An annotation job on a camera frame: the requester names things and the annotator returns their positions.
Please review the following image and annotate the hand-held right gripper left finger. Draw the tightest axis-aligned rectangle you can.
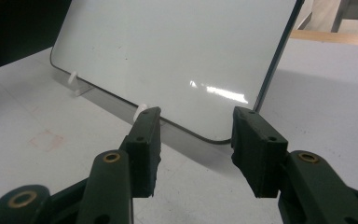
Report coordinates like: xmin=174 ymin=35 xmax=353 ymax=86
xmin=76 ymin=105 xmax=163 ymax=224

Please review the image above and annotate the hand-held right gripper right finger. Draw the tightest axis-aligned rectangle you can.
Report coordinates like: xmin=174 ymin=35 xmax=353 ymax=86
xmin=230 ymin=105 xmax=358 ymax=224

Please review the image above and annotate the white whiteboard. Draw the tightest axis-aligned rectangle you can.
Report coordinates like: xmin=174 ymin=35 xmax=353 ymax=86
xmin=49 ymin=0 xmax=306 ymax=145

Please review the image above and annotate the white whiteboard stand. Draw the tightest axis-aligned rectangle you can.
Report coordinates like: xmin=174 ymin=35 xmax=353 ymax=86
xmin=67 ymin=70 xmax=150 ymax=123

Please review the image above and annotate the wooden board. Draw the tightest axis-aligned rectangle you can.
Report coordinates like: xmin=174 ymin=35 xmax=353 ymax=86
xmin=290 ymin=29 xmax=358 ymax=48

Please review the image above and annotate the dark curtain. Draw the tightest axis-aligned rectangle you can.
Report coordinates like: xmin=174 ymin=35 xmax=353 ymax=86
xmin=0 ymin=0 xmax=73 ymax=75

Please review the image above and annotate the white desk frame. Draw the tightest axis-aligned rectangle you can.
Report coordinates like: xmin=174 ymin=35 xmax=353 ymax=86
xmin=330 ymin=0 xmax=358 ymax=35

